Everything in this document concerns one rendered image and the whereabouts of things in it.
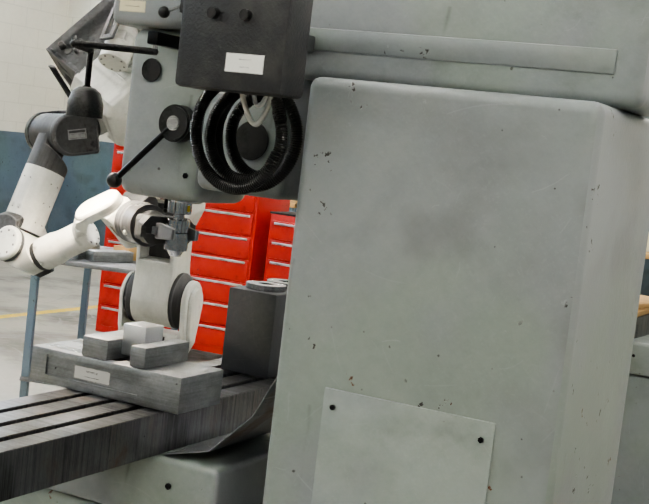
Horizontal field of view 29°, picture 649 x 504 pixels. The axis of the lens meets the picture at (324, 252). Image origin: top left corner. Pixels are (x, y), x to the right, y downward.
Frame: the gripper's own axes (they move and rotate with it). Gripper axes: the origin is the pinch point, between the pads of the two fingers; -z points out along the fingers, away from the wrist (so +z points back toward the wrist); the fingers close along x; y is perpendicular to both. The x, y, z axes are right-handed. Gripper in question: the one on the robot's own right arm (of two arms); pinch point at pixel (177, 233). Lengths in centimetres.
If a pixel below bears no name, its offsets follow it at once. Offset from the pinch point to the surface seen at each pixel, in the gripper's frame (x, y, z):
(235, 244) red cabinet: 309, 53, 421
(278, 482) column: -4, 36, -47
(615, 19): 25, -47, -80
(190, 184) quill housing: -5.5, -10.6, -11.3
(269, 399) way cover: 1.3, 25.0, -34.8
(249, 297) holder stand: 27.8, 14.6, 11.5
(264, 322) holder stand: 29.7, 19.4, 7.5
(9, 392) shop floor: 148, 130, 376
